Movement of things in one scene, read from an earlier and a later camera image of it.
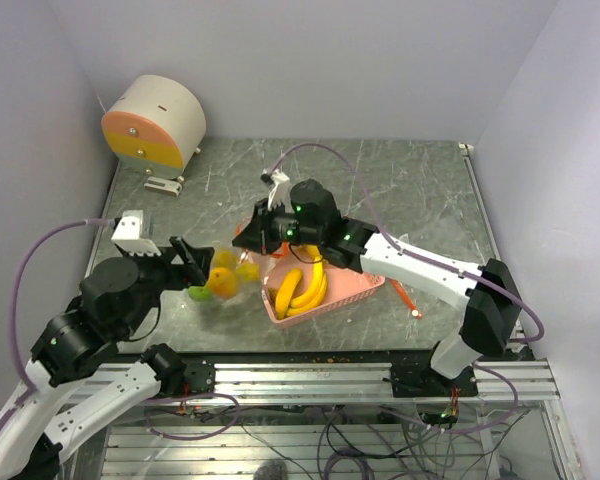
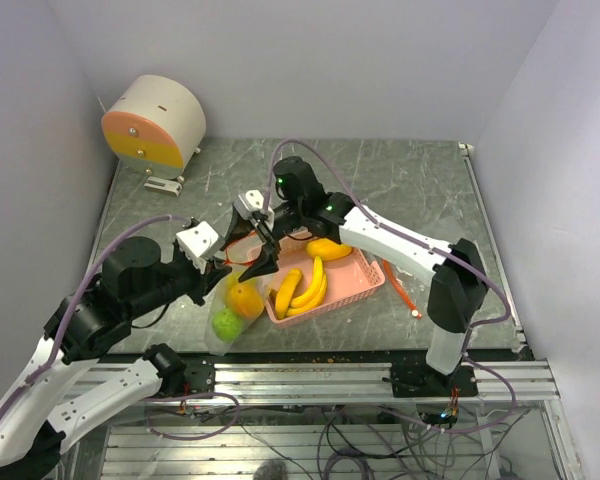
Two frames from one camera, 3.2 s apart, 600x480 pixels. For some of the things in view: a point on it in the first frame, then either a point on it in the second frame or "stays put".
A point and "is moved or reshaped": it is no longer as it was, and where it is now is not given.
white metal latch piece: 163,185 stays put
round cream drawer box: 155,125 stays put
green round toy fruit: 201,293 is moved or reshaped
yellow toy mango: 223,282 is moved or reshaped
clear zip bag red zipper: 235,276 is moved or reshaped
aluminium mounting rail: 328,380 stays put
